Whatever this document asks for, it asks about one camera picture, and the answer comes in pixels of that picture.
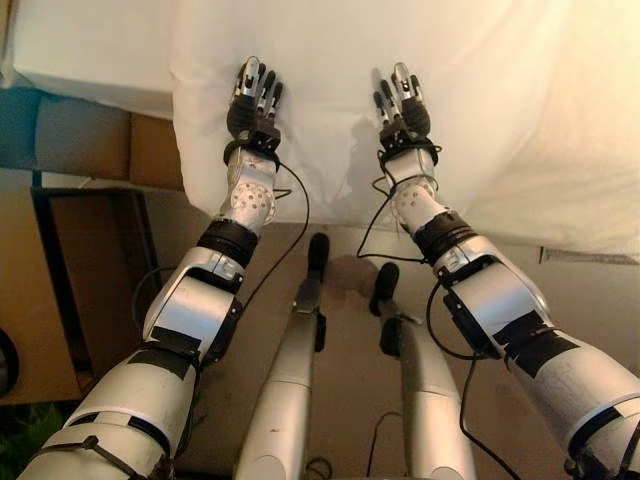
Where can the dark round object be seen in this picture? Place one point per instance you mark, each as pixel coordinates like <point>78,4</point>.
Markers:
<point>7,362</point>

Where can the robot left leg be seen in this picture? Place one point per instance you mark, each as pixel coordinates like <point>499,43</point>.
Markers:
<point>295,350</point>

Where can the white mattress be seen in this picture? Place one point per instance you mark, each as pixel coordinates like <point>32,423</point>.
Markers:
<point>95,45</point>

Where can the large open cardboard box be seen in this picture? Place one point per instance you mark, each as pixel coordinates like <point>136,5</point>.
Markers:
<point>95,280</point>

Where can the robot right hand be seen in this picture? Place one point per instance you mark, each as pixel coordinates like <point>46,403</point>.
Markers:
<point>410,117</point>

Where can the green plant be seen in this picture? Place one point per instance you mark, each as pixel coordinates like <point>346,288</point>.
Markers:
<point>35,430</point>

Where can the robot right leg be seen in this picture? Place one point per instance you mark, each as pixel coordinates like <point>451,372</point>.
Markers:
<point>425,380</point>

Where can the small brown cardboard box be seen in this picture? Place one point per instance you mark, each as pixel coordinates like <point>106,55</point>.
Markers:
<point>155,155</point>

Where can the white bed sheet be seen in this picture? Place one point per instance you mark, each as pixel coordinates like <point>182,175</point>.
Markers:
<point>480,100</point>

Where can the grey tape strip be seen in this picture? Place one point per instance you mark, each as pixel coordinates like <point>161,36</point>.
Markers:
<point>585,256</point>

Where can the robot leg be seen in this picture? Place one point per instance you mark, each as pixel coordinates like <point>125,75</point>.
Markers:
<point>295,350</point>
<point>425,380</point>

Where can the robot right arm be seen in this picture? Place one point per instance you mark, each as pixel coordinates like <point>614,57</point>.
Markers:
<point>500,295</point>

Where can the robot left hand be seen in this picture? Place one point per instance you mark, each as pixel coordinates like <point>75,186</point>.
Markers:
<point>250,117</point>

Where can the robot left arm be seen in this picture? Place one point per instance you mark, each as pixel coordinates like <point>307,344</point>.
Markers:
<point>185,305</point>

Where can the blue-grey bed frame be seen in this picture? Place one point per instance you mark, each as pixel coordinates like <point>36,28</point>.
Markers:
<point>75,135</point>

